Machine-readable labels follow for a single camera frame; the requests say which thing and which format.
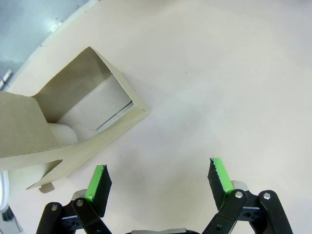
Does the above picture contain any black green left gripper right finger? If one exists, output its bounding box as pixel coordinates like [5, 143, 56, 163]
[201, 157, 293, 234]

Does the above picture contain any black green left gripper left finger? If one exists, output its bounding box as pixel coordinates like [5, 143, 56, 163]
[36, 164, 122, 234]

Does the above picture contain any beige cardboard box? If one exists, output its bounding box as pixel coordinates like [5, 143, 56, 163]
[0, 46, 150, 195]

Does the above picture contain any white metal bracket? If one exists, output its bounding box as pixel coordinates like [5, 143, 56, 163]
[0, 69, 14, 85]

